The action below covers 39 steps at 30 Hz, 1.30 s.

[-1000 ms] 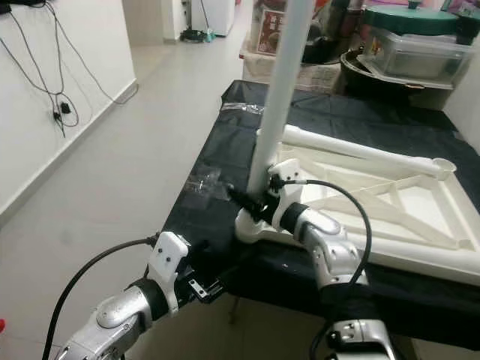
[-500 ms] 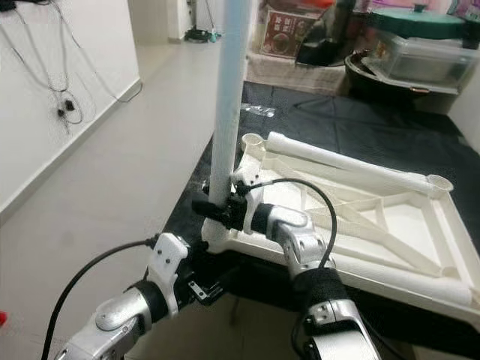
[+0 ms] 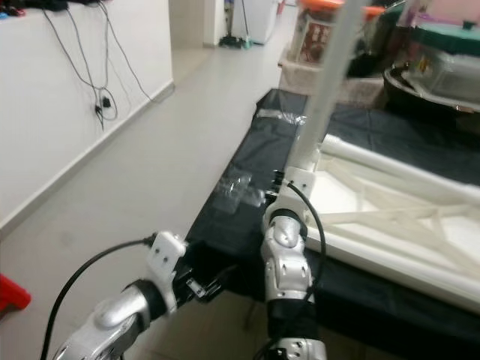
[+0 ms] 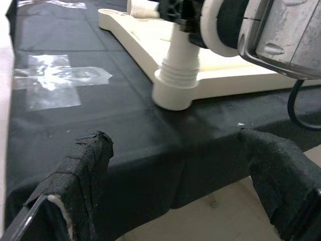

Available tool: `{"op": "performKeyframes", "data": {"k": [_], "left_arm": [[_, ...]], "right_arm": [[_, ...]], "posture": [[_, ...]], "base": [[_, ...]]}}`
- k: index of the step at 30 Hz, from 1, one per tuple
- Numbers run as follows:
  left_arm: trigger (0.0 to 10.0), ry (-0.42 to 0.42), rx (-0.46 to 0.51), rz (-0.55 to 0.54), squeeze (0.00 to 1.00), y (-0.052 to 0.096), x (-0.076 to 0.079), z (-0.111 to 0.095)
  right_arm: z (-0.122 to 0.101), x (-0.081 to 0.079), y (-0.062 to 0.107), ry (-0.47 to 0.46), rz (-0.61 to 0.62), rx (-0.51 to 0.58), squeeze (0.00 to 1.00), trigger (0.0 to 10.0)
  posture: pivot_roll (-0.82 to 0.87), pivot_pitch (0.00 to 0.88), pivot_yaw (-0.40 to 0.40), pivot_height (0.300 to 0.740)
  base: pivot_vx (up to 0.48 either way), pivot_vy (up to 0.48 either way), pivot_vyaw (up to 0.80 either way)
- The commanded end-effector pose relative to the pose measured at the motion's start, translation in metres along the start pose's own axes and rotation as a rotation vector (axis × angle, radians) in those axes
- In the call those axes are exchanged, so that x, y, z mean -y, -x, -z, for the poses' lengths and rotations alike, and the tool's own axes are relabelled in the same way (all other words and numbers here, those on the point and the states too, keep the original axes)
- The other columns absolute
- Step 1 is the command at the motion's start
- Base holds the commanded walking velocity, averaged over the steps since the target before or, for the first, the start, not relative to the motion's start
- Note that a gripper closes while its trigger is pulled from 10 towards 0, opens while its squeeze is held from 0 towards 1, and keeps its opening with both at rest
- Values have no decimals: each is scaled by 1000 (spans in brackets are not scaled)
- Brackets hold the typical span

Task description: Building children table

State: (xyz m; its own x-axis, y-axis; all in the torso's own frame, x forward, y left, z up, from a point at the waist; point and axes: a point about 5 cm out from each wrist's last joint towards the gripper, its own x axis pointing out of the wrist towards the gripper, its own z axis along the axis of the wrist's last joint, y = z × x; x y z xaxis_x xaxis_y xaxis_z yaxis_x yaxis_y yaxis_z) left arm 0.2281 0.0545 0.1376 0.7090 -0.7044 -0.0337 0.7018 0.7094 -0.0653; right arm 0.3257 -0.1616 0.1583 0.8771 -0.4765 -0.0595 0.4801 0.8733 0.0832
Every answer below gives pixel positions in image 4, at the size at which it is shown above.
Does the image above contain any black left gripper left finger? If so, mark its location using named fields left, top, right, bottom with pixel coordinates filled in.
left=5, top=130, right=115, bottom=241

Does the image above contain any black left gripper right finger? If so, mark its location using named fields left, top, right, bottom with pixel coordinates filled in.
left=237, top=128, right=321, bottom=241

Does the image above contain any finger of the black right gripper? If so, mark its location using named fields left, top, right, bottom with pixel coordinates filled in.
left=174, top=20, right=195, bottom=34

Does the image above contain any white plastic table leg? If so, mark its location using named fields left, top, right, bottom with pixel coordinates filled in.
left=160, top=22, right=203, bottom=88
left=126, top=0, right=163, bottom=20

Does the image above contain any cream plastic ribbed table top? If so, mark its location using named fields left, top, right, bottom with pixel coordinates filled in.
left=97, top=8, right=321, bottom=111

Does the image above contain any black tablecloth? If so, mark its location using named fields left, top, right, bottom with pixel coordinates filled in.
left=5, top=0, right=321, bottom=226

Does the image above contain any small clear tape strip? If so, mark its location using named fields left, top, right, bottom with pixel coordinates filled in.
left=17, top=0, right=87, bottom=10

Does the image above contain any large clear tape patch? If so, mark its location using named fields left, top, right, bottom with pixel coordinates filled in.
left=14, top=54, right=112, bottom=112

